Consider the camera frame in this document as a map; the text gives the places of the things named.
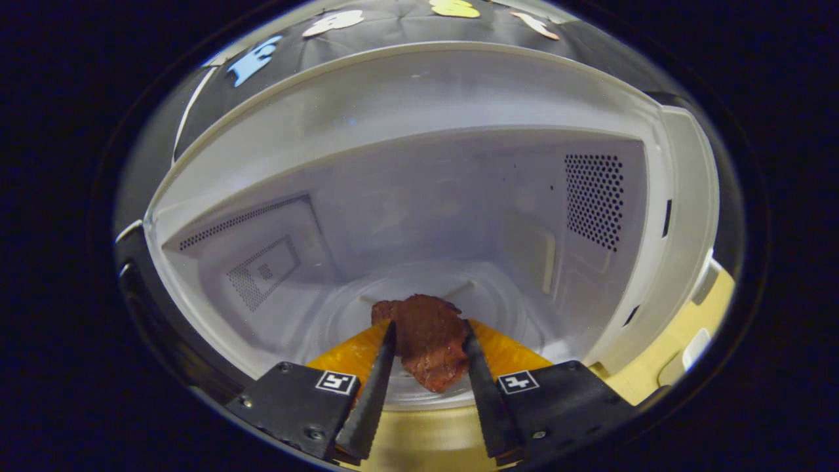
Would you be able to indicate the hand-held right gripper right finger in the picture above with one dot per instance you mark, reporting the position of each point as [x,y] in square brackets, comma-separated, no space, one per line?
[485,393]

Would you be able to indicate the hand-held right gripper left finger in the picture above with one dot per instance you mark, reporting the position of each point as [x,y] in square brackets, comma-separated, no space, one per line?
[377,393]

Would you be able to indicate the brown meat piece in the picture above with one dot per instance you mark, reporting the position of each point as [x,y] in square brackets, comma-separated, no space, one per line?
[429,341]

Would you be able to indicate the white microwave oven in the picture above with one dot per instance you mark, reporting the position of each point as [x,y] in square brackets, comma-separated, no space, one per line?
[393,196]

